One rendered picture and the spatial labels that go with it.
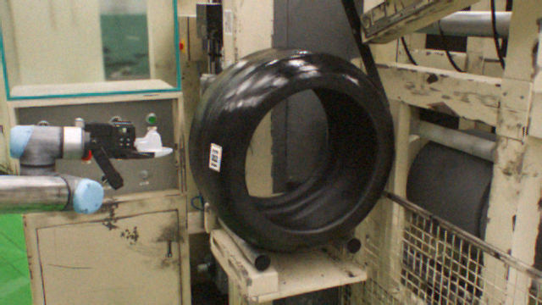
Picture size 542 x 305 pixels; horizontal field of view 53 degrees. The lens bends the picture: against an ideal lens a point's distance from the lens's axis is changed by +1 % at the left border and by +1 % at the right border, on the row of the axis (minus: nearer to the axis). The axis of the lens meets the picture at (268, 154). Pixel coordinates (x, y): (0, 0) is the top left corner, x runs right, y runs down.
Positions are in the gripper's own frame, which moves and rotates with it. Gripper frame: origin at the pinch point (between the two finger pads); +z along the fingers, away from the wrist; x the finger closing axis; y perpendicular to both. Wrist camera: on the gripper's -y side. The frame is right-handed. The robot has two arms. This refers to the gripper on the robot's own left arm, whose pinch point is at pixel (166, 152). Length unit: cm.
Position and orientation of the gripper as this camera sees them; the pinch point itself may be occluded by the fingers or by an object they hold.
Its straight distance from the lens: 137.9
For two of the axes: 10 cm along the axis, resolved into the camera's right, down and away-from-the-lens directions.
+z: 9.2, 0.1, 3.9
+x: -3.7, -2.5, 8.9
